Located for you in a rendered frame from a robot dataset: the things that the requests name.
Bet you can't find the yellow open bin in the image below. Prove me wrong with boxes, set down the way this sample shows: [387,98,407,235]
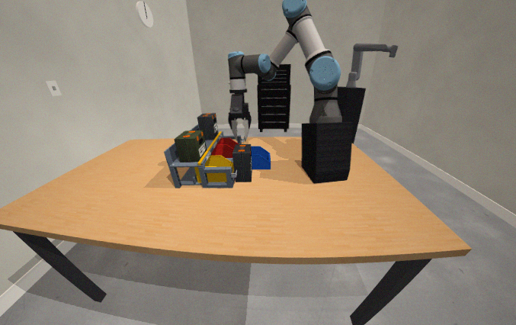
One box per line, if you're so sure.
[194,156,234,183]

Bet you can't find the blue bin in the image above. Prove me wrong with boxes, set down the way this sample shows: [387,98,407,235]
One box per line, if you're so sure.
[251,146,271,169]

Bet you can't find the red open bin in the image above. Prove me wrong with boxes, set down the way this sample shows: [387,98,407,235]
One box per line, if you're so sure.
[211,138,238,158]

